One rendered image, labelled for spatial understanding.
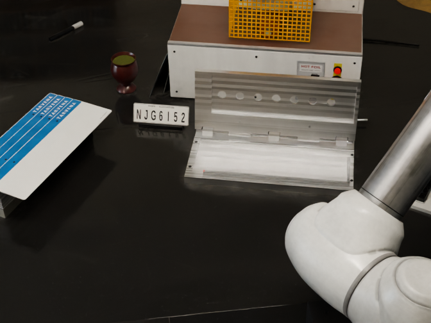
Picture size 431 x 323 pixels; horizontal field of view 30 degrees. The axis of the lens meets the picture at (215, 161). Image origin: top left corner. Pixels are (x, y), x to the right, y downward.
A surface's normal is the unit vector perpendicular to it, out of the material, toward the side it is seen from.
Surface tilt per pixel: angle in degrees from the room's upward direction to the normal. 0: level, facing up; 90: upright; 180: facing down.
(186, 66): 90
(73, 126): 0
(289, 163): 0
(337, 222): 39
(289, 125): 79
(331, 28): 0
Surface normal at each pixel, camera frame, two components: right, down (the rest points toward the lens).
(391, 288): -0.76, -0.27
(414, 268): 0.14, -0.68
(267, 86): -0.14, 0.48
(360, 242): -0.18, -0.29
